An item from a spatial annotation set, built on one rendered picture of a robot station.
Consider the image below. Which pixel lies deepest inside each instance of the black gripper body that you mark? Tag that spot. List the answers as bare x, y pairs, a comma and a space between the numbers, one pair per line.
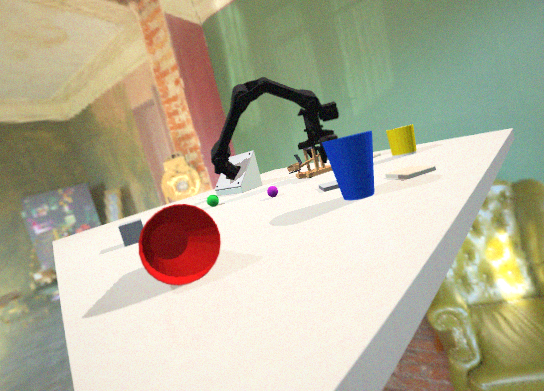
314, 133

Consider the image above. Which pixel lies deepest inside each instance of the green ball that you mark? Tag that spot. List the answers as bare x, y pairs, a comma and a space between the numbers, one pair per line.
212, 200

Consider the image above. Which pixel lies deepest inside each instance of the yellow cup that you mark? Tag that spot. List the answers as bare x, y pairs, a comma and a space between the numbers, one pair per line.
402, 141

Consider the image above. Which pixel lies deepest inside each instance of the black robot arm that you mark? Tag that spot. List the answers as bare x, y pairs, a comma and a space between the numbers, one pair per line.
243, 95

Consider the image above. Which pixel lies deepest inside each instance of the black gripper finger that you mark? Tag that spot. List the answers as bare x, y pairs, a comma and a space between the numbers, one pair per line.
309, 152
322, 153

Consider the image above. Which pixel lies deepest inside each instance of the purple ball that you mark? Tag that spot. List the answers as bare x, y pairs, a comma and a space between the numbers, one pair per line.
272, 191

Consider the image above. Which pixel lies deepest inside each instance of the blue cup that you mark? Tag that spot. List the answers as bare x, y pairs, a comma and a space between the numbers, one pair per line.
351, 159

